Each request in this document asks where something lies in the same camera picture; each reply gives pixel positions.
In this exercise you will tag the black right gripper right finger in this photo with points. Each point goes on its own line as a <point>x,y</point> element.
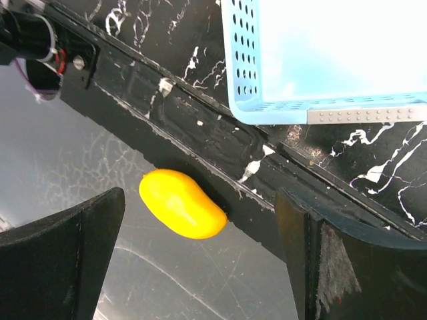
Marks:
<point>340,268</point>

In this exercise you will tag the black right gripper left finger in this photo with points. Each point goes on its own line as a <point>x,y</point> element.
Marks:
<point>54,268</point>

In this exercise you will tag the yellow mango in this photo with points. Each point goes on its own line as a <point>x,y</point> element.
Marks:
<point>180,204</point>

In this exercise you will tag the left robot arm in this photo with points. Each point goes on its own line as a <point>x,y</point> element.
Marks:
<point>31,43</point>

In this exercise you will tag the light blue plastic basket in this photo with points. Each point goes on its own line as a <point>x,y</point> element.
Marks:
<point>325,62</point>

